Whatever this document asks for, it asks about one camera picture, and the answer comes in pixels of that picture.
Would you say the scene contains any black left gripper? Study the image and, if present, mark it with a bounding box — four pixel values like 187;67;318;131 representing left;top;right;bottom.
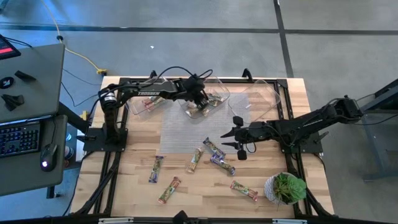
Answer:
183;75;211;110

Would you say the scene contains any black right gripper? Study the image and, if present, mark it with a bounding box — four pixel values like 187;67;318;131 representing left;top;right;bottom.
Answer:
220;115;276;162

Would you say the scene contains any blue chewy granola bar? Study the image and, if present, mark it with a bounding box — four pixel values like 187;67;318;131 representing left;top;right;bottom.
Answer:
148;155;165;184
210;154;236;176
202;137;227;157

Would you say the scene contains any clear plastic bin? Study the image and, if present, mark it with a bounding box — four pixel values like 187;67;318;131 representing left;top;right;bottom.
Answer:
228;79;282;124
126;77;175;116
176;76;231;121

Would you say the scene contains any grey woven placemat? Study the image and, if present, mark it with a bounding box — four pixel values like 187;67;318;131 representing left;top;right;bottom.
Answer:
159;91;251;155

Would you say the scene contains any potted succulent white pot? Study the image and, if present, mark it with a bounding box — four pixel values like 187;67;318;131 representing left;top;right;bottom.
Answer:
263;172;308;207

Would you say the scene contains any white label strip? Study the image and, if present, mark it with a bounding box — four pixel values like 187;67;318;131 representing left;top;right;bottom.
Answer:
272;218;309;224
98;217;135;224

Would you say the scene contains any black desk leg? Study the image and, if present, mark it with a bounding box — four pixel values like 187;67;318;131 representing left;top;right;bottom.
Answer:
57;102;91;135

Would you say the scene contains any black computer mouse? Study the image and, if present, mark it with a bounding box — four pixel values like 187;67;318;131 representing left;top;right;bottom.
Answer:
39;142;59;173

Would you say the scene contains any grey desk shelf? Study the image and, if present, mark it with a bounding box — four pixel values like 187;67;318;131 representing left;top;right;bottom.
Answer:
0;43;66;124

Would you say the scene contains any black wedge piece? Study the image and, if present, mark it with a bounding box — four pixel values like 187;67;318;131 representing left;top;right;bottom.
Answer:
14;70;37;82

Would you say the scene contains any black backlit keyboard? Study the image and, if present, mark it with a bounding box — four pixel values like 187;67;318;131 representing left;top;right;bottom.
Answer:
0;120;42;159

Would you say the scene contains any grey desk top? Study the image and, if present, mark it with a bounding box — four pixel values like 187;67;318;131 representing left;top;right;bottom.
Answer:
0;114;68;197

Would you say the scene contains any black round disc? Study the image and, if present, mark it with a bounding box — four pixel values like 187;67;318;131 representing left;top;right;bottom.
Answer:
0;76;15;90

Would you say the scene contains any tablet with red screen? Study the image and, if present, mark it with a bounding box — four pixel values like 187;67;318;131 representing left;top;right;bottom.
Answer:
0;33;22;60

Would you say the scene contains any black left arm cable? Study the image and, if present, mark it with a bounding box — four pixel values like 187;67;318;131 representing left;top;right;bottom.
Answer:
149;65;215;90

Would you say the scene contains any black aluminium table frame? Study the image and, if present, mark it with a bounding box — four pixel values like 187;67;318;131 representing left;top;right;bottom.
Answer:
70;76;335;218

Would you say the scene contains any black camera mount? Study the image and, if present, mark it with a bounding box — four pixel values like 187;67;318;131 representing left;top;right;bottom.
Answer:
173;210;189;224

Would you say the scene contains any yellow power cable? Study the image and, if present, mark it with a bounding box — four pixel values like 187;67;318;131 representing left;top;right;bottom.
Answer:
40;0;108;77

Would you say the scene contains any black bracket piece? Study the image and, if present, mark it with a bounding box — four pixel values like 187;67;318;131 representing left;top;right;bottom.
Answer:
1;93;25;112

